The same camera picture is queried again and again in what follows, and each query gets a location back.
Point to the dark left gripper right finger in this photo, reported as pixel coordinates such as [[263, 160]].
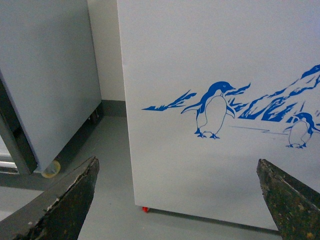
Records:
[[294, 206]]

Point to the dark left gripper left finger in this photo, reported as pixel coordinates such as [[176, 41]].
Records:
[[59, 212]]

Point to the yellowish cabinet caster wheel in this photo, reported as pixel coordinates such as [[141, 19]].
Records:
[[52, 170]]

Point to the red freezer caster wheel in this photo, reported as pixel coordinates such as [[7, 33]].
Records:
[[145, 209]]

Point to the dark cabinet rear leg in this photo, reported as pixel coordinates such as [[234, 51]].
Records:
[[94, 117]]

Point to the grey upright cabinet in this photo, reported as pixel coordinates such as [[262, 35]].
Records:
[[48, 67]]

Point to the white chest freezer blue rim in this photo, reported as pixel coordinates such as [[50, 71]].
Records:
[[211, 87]]

